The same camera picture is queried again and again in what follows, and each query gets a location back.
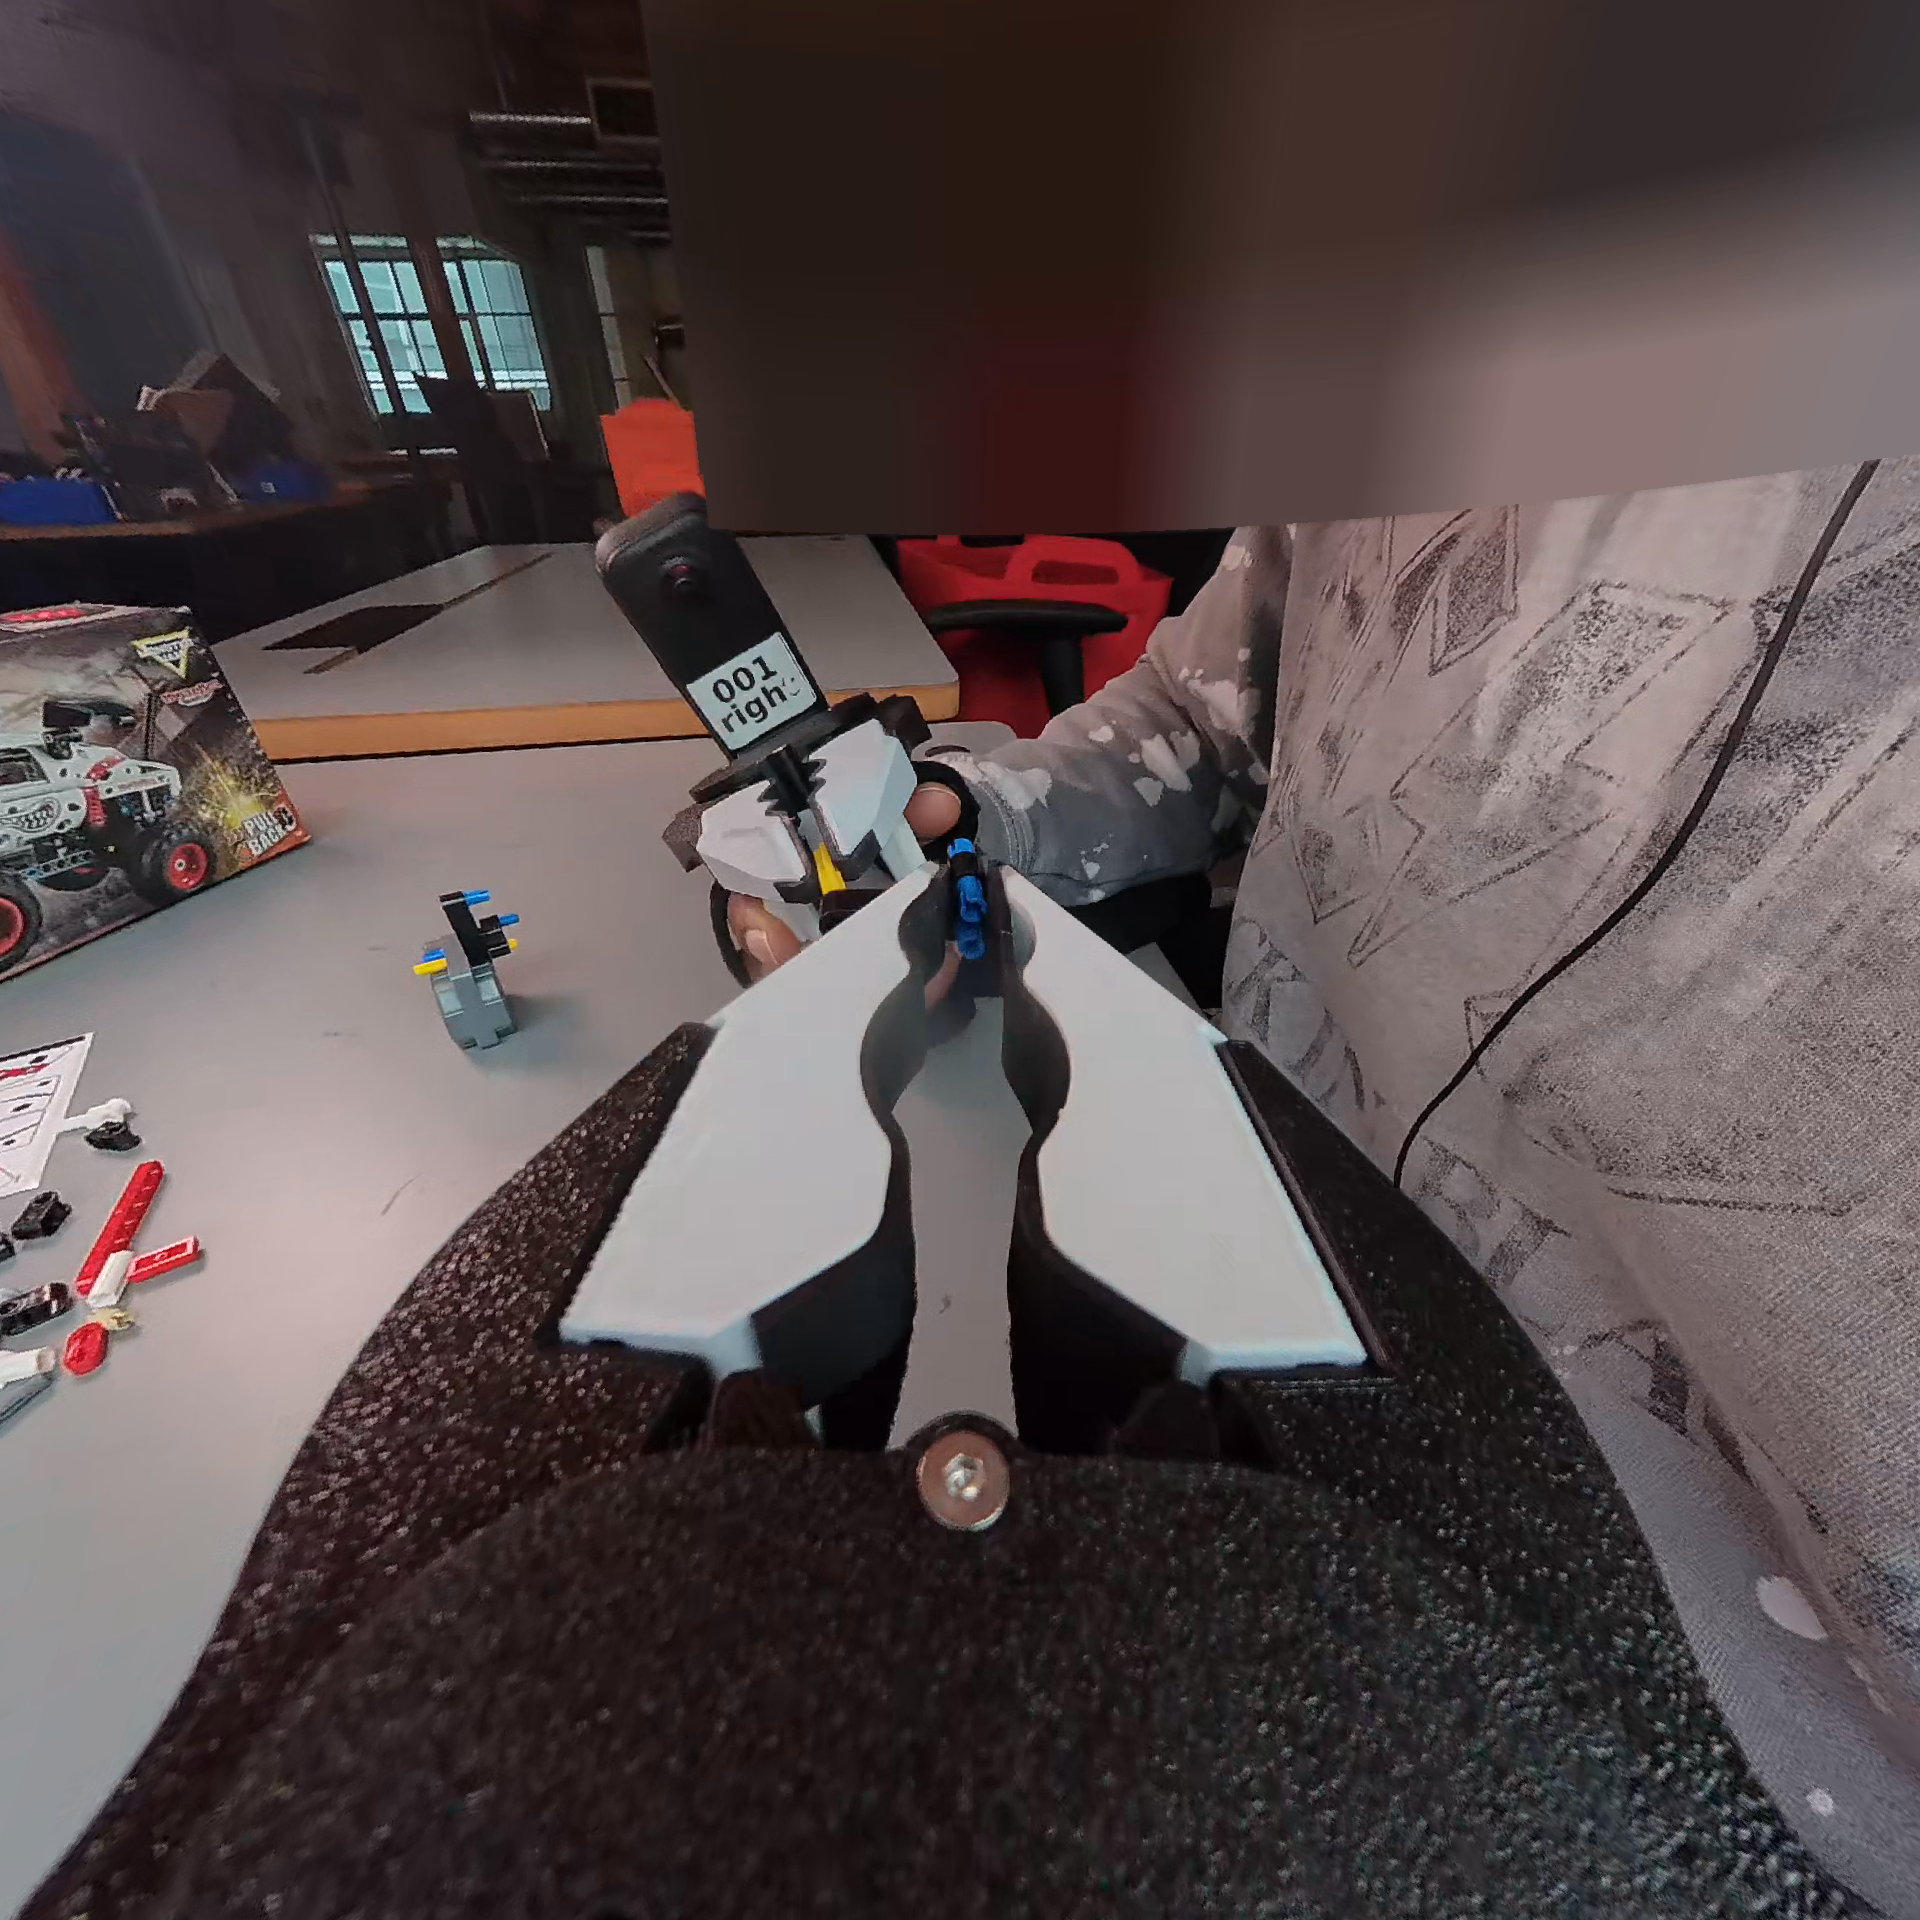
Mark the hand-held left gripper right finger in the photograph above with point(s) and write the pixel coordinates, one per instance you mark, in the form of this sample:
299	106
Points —
1184	1200

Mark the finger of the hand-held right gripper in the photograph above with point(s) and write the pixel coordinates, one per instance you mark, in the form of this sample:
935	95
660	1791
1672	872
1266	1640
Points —
750	855
878	810

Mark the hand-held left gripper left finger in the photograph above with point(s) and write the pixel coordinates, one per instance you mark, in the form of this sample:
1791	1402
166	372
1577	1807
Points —
735	1184

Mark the black beam with blue pin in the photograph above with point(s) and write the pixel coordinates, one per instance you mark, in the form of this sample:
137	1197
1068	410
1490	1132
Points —
967	902

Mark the person's right forearm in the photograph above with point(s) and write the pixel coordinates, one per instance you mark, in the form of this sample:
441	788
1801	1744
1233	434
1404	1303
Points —
1108	796

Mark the grey desk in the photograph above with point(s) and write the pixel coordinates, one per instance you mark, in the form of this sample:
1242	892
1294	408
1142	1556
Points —
450	1200

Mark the person's right hand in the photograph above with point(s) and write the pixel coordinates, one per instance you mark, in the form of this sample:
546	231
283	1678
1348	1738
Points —
763	938

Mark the orange bag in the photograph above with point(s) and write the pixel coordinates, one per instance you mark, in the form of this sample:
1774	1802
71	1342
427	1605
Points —
647	458

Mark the red office chair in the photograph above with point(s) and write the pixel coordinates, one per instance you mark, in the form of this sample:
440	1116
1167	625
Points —
1036	674

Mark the grey toy motor assembly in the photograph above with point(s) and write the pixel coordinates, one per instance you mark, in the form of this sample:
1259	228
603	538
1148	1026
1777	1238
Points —
476	1005

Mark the multi-pane window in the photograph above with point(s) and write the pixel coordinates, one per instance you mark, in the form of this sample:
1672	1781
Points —
435	329

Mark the blue storage bin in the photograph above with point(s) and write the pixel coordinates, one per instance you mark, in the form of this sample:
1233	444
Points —
60	504
282	481

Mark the person's patterned grey sweatshirt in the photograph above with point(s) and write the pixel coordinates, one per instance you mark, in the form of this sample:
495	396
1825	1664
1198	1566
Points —
1576	902

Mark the wooden workbench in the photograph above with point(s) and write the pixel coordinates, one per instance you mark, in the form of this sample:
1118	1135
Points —
180	522

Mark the open cardboard box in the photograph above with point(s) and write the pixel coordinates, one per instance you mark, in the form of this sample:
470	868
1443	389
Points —
210	399

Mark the toy truck set box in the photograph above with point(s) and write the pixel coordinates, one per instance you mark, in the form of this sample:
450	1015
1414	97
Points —
105	781

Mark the pile of mixed brick parts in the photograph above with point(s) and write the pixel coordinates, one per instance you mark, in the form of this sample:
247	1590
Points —
120	1245

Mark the white sticker sheet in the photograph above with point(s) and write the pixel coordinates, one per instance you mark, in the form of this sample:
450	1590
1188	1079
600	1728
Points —
36	1110

